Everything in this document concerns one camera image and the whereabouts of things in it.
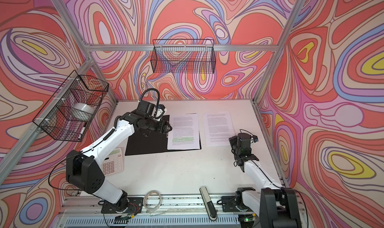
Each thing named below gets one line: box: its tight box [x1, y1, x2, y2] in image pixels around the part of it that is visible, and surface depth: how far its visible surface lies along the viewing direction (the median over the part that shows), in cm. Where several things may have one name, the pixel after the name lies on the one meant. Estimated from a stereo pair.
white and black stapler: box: [199, 186, 218, 221], surface depth 72 cm
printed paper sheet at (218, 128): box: [203, 111, 236, 147], surface depth 106 cm
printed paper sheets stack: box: [167, 113, 200, 150], surface depth 101 cm
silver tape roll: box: [71, 102, 96, 119], surface depth 73 cm
